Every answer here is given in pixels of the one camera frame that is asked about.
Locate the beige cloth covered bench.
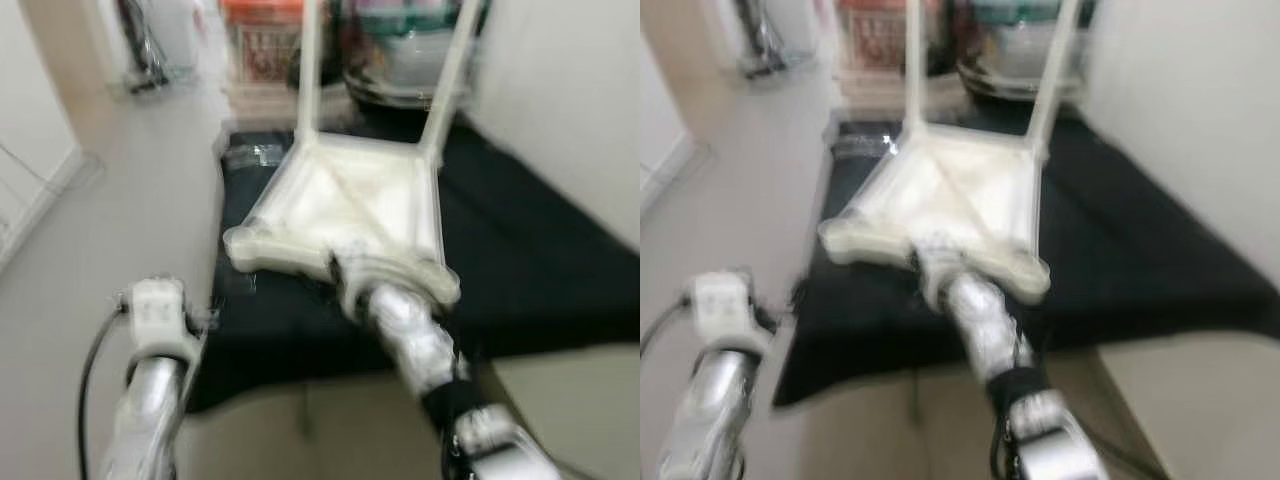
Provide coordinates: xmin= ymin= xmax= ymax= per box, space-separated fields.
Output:
xmin=840 ymin=70 xmax=966 ymax=116
xmin=225 ymin=80 xmax=351 ymax=126

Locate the black wok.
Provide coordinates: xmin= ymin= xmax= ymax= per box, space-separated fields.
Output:
xmin=958 ymin=60 xmax=1086 ymax=101
xmin=345 ymin=70 xmax=476 ymax=109

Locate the black table cloth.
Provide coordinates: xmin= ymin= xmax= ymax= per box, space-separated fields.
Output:
xmin=185 ymin=115 xmax=641 ymax=416
xmin=772 ymin=105 xmax=1280 ymax=409

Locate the black glossy bag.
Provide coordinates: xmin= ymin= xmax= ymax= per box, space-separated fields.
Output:
xmin=925 ymin=0 xmax=961 ymax=76
xmin=300 ymin=10 xmax=349 ymax=86

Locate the clear plastic lidded container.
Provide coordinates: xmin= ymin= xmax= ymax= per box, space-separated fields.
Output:
xmin=985 ymin=20 xmax=1086 ymax=76
xmin=375 ymin=30 xmax=471 ymax=86

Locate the dark green lidded pot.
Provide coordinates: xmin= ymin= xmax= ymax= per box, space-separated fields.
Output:
xmin=355 ymin=5 xmax=486 ymax=36
xmin=970 ymin=0 xmax=1096 ymax=26

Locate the grey vacuum cleaner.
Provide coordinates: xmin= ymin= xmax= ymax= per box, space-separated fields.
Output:
xmin=120 ymin=0 xmax=171 ymax=93
xmin=740 ymin=0 xmax=791 ymax=79

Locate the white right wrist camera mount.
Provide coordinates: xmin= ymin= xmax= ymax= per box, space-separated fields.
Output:
xmin=915 ymin=240 xmax=976 ymax=306
xmin=335 ymin=250 xmax=401 ymax=311

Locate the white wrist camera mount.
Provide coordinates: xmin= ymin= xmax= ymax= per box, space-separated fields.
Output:
xmin=125 ymin=278 xmax=206 ymax=366
xmin=688 ymin=272 xmax=771 ymax=356
xmin=915 ymin=240 xmax=976 ymax=306
xmin=335 ymin=250 xmax=401 ymax=311

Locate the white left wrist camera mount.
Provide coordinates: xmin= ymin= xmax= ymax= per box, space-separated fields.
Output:
xmin=125 ymin=278 xmax=206 ymax=366
xmin=688 ymin=272 xmax=771 ymax=356

